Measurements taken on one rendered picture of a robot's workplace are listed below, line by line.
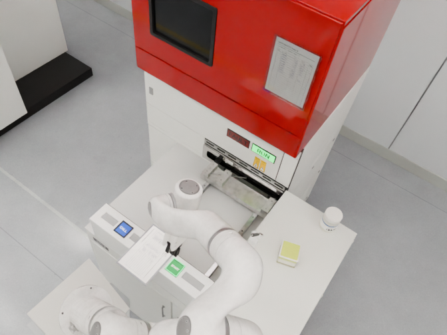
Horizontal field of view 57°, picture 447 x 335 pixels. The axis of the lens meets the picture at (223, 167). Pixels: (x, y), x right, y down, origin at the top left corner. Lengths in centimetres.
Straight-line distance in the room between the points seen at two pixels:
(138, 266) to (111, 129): 187
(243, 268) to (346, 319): 183
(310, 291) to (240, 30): 96
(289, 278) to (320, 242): 21
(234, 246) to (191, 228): 19
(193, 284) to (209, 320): 70
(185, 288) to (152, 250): 20
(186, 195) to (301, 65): 53
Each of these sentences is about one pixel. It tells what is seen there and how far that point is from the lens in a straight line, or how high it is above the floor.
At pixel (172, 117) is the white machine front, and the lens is 202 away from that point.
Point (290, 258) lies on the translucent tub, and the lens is 159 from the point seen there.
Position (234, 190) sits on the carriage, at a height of 88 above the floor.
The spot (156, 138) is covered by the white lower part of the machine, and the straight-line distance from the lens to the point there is 224.
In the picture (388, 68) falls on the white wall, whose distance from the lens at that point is 308.
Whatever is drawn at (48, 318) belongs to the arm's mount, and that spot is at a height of 97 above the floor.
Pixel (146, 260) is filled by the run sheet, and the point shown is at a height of 96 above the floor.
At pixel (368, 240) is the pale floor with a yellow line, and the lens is 302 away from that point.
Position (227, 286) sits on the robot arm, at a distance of 93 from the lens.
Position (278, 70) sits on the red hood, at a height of 157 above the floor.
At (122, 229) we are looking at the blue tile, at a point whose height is 96.
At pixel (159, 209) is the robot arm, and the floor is 143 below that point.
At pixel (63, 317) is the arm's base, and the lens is 159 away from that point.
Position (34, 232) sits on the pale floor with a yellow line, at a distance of 290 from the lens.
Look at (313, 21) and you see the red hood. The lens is 126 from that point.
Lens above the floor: 243
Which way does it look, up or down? 52 degrees down
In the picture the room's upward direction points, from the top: 9 degrees clockwise
